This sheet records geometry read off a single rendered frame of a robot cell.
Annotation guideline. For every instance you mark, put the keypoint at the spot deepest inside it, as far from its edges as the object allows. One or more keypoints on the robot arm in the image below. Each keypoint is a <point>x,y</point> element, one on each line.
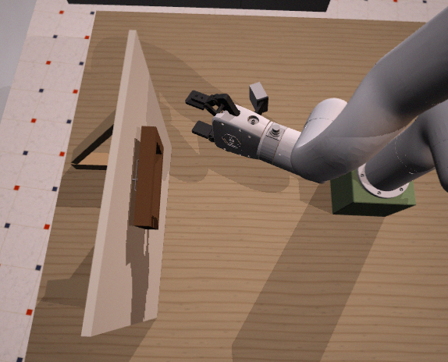
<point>340,137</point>

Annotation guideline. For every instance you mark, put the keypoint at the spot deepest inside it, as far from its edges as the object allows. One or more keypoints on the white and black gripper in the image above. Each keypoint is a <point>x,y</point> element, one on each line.
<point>236,129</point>

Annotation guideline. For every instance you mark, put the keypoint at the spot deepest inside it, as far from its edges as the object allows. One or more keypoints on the beige flat board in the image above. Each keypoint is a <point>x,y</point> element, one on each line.
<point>126,268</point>

